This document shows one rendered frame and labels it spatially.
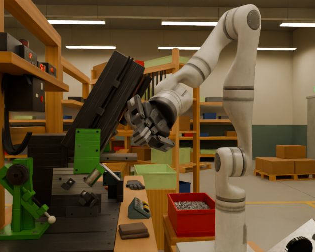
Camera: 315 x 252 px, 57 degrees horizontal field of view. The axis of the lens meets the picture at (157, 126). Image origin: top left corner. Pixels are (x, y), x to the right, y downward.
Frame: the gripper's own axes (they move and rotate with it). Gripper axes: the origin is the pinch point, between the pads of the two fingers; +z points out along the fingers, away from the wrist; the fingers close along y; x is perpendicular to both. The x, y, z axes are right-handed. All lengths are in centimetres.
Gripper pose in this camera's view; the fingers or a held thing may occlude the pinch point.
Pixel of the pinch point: (141, 136)
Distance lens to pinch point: 49.5
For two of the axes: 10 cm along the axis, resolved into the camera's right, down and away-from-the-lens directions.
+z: -2.3, 3.1, -9.2
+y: 6.0, 7.9, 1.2
